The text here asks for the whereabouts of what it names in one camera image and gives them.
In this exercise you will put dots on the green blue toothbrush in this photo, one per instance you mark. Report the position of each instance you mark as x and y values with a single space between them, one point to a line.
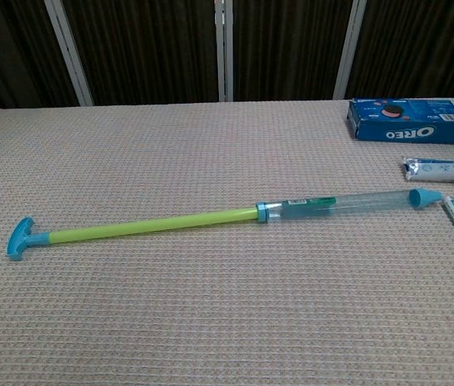
150 226

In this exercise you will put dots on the white blue toothpaste tube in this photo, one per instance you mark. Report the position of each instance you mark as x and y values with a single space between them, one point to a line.
440 169

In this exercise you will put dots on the beige woven tablecloth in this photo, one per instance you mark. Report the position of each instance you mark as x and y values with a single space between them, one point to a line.
211 321

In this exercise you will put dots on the dark folding screen panel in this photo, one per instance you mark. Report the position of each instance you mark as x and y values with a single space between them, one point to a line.
424 44
142 48
9 52
287 48

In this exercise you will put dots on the blue Oreo cookie box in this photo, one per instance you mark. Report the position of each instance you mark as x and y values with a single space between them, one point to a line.
408 133

